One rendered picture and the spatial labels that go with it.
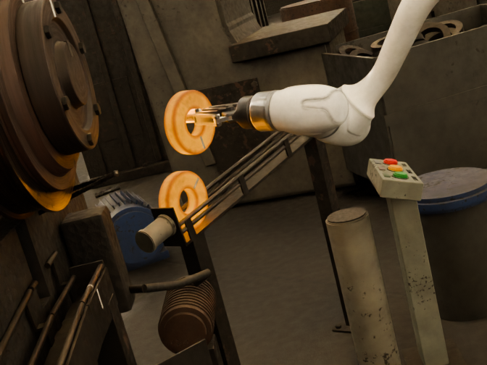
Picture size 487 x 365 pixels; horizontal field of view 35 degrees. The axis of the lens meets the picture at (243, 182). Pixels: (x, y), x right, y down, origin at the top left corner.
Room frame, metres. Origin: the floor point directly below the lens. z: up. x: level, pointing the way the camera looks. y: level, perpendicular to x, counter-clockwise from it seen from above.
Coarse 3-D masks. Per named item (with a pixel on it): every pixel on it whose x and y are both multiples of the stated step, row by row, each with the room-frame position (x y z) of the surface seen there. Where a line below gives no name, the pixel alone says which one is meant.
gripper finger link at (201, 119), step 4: (196, 116) 1.78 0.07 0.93; (200, 116) 1.77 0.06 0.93; (204, 116) 1.76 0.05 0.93; (208, 116) 1.75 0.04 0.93; (212, 116) 1.73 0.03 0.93; (216, 116) 1.72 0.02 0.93; (196, 120) 1.79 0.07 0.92; (200, 120) 1.77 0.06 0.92; (204, 120) 1.76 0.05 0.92; (208, 120) 1.75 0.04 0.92; (212, 120) 1.74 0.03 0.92; (196, 124) 1.79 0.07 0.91; (200, 124) 1.78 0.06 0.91; (204, 124) 1.76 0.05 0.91; (208, 124) 1.75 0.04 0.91; (212, 124) 1.74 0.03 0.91; (216, 124) 1.72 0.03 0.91; (220, 124) 1.72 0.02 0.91
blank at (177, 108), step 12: (180, 96) 1.82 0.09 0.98; (192, 96) 1.85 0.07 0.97; (204, 96) 1.88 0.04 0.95; (168, 108) 1.81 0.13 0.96; (180, 108) 1.81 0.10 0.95; (192, 108) 1.84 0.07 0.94; (168, 120) 1.79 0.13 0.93; (180, 120) 1.80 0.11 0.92; (168, 132) 1.79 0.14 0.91; (180, 132) 1.80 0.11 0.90; (192, 132) 1.87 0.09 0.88; (204, 132) 1.86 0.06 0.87; (180, 144) 1.79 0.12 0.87; (192, 144) 1.82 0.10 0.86; (204, 144) 1.85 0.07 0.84
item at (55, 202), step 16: (0, 128) 1.23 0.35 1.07; (0, 144) 1.21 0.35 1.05; (0, 160) 1.23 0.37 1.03; (16, 160) 1.25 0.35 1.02; (0, 176) 1.24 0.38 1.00; (16, 176) 1.23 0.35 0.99; (0, 192) 1.26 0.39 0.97; (16, 192) 1.27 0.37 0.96; (32, 192) 1.27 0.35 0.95; (48, 192) 1.35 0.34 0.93; (64, 192) 1.44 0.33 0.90; (16, 208) 1.32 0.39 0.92; (32, 208) 1.33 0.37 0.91; (48, 208) 1.32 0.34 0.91
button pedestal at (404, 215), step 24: (384, 168) 2.07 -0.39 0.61; (408, 168) 2.10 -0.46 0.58; (384, 192) 1.94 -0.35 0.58; (408, 192) 1.94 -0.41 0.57; (408, 216) 2.01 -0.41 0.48; (408, 240) 2.01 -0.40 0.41; (408, 264) 2.01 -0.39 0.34; (408, 288) 2.03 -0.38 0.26; (432, 288) 2.01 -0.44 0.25; (432, 312) 2.01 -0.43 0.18; (432, 336) 2.01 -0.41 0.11; (408, 360) 2.09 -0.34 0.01; (432, 360) 2.01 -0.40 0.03; (456, 360) 2.02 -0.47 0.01
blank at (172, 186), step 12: (168, 180) 1.88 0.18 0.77; (180, 180) 1.89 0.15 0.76; (192, 180) 1.92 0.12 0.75; (168, 192) 1.85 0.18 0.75; (180, 192) 1.89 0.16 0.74; (192, 192) 1.93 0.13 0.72; (204, 192) 1.95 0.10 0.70; (168, 204) 1.84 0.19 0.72; (192, 204) 1.93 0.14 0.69; (180, 216) 1.87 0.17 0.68; (204, 216) 1.93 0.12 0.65
